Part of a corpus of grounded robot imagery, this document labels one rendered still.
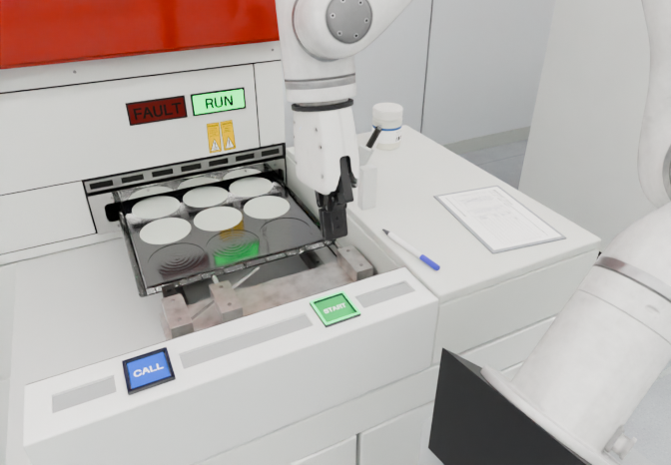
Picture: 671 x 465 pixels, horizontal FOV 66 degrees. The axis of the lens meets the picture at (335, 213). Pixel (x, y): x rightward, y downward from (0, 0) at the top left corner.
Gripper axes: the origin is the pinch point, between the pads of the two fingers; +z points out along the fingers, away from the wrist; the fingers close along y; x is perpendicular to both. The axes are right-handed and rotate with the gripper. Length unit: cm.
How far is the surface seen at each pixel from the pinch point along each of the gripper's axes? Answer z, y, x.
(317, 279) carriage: 19.0, -21.5, 5.1
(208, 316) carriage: 19.3, -20.4, -15.1
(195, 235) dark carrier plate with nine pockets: 12.9, -41.8, -11.8
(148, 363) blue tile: 14.2, -3.8, -25.6
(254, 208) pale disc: 11.7, -47.3, 2.3
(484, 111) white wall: 39, -220, 215
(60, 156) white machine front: -4, -58, -32
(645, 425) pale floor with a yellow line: 107, -26, 116
